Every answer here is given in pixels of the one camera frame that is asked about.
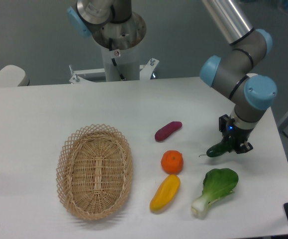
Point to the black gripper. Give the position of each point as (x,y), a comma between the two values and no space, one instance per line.
(239,136)

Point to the green cucumber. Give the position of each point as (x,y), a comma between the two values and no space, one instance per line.
(219,149)

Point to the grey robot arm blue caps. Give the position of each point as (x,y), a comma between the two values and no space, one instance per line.
(252,95)

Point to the green bok choy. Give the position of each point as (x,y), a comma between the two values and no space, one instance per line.
(217,184)

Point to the orange tangerine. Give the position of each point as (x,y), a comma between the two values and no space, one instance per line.
(172,162)

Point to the purple sweet potato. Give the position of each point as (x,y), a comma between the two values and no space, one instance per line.
(167,130)

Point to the yellow mango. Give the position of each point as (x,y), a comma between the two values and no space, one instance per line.
(165,193)

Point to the woven wicker basket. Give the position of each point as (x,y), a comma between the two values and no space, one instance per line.
(94,173)

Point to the white chair armrest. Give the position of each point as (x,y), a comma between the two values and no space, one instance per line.
(13,76)

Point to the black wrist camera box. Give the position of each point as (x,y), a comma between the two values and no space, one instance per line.
(222,121)

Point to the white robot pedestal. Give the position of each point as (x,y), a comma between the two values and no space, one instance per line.
(119,44)

